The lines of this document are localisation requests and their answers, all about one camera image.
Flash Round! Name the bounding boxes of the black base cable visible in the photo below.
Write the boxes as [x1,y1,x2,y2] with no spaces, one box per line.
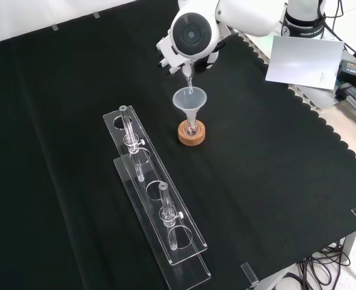
[316,0,356,59]

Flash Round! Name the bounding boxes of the clear plastic funnel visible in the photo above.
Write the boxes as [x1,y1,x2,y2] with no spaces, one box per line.
[172,86,208,128]

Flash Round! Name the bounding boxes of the cork ring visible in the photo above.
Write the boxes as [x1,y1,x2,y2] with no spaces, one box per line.
[177,119,206,147]

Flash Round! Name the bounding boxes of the clear acrylic funnel stand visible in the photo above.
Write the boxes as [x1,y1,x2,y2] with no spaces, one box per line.
[102,105,212,290]

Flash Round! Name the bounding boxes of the grey and black clamp tool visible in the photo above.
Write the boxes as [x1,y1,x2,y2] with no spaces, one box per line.
[335,82,356,119]

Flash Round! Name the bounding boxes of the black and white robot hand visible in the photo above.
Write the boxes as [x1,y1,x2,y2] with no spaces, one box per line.
[156,28,227,76]

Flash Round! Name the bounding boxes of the grey metal base plate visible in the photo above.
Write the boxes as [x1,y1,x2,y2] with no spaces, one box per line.
[288,83,348,113]

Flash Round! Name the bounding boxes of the small round-bottom glass flask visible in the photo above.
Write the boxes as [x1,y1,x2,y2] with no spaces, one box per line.
[182,119,201,138]

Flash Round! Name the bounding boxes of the black power adapter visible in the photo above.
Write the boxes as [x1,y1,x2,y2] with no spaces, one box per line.
[337,59,356,83]

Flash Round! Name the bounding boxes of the black floor cables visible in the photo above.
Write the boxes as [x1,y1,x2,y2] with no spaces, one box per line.
[294,240,356,290]

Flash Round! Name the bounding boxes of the black bench cloth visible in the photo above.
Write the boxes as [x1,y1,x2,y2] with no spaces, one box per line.
[0,0,356,290]

